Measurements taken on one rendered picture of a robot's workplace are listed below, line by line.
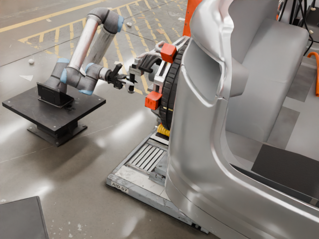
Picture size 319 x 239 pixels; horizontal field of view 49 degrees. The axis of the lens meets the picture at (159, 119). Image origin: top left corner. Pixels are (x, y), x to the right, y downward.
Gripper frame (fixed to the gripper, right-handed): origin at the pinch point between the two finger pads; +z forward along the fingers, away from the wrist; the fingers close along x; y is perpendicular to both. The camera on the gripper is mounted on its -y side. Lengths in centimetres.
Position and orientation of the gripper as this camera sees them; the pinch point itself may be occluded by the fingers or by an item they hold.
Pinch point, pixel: (134, 82)
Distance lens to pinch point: 228.6
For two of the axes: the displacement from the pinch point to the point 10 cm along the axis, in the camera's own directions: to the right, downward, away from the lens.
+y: -1.1, 8.1, 5.7
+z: 8.8, 3.5, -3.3
